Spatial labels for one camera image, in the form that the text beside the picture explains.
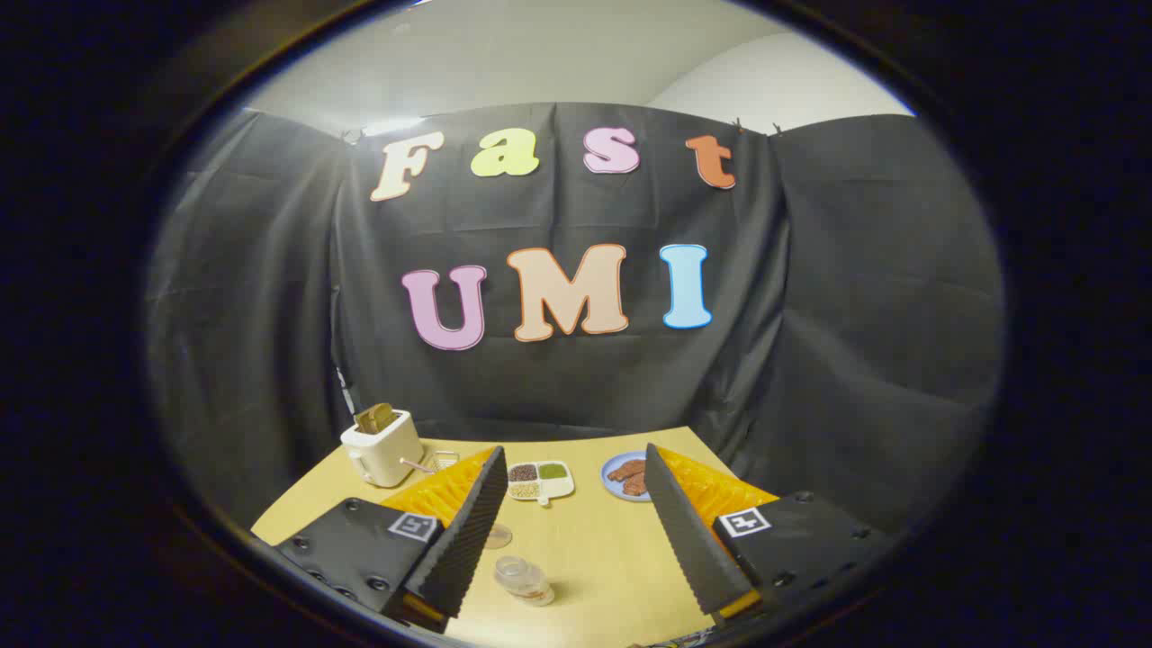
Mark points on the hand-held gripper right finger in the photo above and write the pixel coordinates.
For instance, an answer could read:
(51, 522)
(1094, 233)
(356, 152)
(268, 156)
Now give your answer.
(688, 540)

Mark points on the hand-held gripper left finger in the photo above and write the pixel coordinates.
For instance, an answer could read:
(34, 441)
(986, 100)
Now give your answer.
(468, 540)

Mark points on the round wooden coaster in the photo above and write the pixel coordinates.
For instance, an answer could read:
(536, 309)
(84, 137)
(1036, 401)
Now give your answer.
(499, 538)

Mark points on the clear plastic juice bottle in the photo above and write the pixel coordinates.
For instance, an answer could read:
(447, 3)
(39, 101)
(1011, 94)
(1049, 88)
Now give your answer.
(522, 578)

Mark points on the brown meat piece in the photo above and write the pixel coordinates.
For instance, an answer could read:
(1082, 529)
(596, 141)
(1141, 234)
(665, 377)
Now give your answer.
(635, 486)
(627, 469)

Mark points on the pile of yellow soybeans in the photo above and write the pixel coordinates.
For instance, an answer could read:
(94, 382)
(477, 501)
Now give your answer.
(525, 490)

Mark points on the pile of dark red beans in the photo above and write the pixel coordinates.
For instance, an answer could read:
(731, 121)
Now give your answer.
(523, 472)

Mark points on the red striped straw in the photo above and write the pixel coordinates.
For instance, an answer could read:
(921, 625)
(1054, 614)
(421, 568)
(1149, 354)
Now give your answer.
(416, 464)

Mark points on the wooden table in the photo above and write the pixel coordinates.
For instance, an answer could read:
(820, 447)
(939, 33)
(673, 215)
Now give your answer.
(594, 558)

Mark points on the pale blue plate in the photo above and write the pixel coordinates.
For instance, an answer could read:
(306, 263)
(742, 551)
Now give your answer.
(612, 481)

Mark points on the white divided dish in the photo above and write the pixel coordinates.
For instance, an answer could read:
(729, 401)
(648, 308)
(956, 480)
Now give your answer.
(556, 487)

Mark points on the pile of green beans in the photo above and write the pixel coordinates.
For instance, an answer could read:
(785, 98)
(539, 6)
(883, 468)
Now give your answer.
(553, 471)

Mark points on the cream toaster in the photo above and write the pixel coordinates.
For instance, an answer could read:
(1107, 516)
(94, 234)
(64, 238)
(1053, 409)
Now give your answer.
(382, 454)

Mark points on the brown toast slice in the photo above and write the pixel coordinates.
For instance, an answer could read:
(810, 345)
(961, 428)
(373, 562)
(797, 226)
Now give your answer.
(375, 418)

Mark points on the black backdrop cloth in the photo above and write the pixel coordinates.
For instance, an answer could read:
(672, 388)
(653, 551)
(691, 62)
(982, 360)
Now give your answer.
(810, 360)

